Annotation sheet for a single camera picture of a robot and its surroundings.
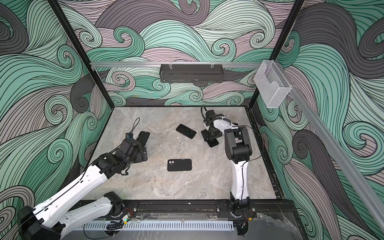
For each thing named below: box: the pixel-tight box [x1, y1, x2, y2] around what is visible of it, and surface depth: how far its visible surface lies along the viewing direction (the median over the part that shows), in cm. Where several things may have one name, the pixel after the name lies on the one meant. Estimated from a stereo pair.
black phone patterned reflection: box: [175, 124, 197, 139], surface depth 106 cm
